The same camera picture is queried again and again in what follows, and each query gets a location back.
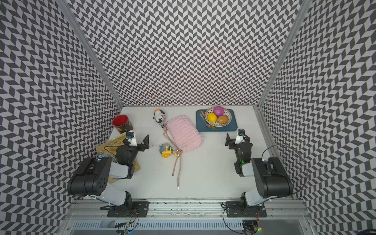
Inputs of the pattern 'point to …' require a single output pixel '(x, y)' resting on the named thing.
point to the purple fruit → (219, 110)
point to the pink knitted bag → (183, 136)
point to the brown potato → (223, 119)
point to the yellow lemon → (212, 117)
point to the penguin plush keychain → (158, 114)
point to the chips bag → (109, 149)
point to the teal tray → (202, 126)
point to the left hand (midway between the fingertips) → (141, 135)
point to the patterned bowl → (227, 113)
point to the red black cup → (122, 123)
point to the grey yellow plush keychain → (165, 150)
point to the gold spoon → (204, 116)
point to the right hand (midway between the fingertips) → (235, 135)
